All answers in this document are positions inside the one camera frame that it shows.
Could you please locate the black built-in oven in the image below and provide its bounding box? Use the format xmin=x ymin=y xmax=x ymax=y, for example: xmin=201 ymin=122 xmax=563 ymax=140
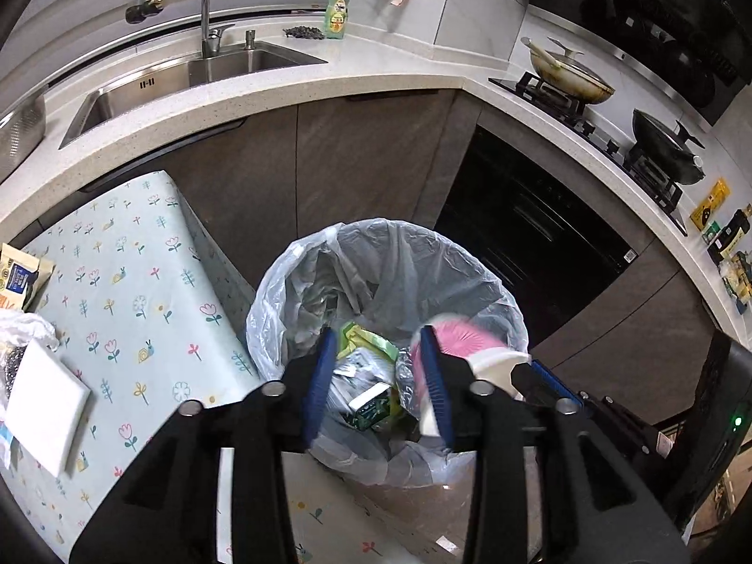
xmin=435 ymin=125 xmax=644 ymax=347

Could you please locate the bin with clear liner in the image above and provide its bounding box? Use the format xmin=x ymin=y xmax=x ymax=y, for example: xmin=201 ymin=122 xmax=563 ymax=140
xmin=245 ymin=219 xmax=530 ymax=488

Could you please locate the pale seasoning packet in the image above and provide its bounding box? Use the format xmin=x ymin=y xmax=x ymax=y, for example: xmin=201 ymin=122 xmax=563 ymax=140
xmin=720 ymin=250 xmax=752 ymax=309

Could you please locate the beige packet blue label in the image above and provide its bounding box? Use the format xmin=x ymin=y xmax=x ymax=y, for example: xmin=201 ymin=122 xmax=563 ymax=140
xmin=0 ymin=243 xmax=56 ymax=312

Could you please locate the floral pale green tablecloth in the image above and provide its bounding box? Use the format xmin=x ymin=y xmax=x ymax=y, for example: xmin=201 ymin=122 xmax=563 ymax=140
xmin=0 ymin=170 xmax=453 ymax=564

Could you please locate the yellow seasoning packet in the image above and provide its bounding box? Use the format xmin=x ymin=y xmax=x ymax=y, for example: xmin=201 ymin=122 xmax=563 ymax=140
xmin=690 ymin=179 xmax=731 ymax=230

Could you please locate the black gas stove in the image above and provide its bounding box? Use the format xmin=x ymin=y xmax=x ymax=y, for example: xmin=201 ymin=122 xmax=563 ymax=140
xmin=489 ymin=70 xmax=688 ymax=236

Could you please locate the stainless steel sink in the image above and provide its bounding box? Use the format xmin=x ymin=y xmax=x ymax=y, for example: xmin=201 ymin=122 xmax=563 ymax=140
xmin=59 ymin=41 xmax=329 ymax=150

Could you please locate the pink white bottle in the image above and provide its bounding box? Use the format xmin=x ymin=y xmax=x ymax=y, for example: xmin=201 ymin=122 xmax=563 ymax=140
xmin=409 ymin=313 xmax=533 ymax=439

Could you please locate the green dish soap bottle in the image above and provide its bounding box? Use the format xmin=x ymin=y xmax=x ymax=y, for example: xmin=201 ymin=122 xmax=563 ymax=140
xmin=325 ymin=0 xmax=349 ymax=41

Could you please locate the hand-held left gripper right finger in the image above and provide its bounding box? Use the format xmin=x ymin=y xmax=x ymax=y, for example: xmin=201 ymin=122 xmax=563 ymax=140
xmin=418 ymin=324 xmax=691 ymax=564

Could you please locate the white plastic bag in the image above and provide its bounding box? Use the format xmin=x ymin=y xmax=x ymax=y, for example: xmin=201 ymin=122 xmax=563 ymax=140
xmin=0 ymin=313 xmax=61 ymax=353

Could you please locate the black wok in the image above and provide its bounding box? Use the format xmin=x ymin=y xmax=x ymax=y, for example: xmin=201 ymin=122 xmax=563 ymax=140
xmin=631 ymin=109 xmax=706 ymax=185

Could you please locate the chrome kitchen faucet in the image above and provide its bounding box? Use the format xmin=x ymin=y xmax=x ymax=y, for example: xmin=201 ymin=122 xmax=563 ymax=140
xmin=125 ymin=0 xmax=236 ymax=60

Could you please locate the black range hood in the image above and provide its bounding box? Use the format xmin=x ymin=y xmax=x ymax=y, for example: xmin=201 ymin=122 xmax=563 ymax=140
xmin=529 ymin=0 xmax=752 ymax=127

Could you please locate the steel colander bowl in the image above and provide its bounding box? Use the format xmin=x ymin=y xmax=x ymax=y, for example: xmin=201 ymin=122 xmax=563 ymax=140
xmin=0 ymin=89 xmax=48 ymax=184

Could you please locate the black seasoning packet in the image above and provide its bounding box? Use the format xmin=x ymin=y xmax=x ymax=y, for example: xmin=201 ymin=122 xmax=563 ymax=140
xmin=702 ymin=208 xmax=752 ymax=265

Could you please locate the cream frying pan with lid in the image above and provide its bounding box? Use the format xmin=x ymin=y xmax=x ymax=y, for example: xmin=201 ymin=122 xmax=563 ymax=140
xmin=520 ymin=36 xmax=616 ymax=105

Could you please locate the yellow green snack bag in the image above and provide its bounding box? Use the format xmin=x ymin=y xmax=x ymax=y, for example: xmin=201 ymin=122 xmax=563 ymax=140
xmin=337 ymin=320 xmax=406 ymax=418

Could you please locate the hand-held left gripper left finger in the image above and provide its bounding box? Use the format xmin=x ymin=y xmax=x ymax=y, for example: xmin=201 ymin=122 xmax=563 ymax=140
xmin=67 ymin=326 xmax=340 ymax=564

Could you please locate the white sponge block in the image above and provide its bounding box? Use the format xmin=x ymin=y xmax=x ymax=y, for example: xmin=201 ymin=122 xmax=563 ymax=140
xmin=3 ymin=337 xmax=92 ymax=478

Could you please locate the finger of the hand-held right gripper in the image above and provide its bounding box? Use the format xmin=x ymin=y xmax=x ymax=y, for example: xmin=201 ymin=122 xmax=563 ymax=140
xmin=510 ymin=360 xmax=585 ymax=412

